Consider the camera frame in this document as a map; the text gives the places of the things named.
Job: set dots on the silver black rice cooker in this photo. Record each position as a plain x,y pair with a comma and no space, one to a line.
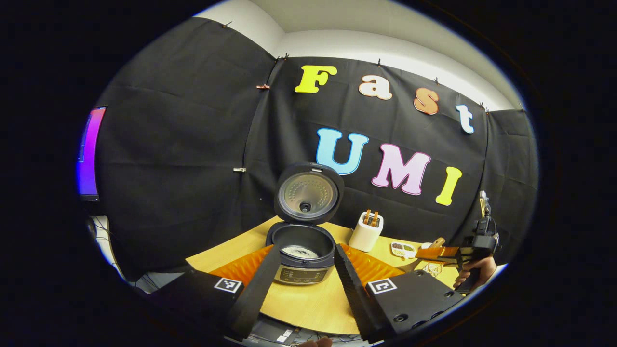
308,226

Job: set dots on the white divided bean dish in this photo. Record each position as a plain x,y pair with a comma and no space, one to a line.
402,249

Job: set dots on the computer monitor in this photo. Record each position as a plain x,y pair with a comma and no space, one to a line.
90,154

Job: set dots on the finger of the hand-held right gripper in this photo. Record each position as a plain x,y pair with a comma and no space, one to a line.
448,263
438,252

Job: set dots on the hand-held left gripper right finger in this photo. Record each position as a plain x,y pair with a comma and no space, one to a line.
359,294

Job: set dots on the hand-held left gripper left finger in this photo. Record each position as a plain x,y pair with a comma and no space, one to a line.
258,294

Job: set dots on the clear chopstick holder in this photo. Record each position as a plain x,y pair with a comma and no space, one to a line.
434,269

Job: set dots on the bread slice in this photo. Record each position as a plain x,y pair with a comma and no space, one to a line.
374,219
368,217

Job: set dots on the white toaster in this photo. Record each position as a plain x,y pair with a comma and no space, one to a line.
365,236

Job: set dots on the black backdrop cloth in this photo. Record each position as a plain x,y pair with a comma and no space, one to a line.
193,159

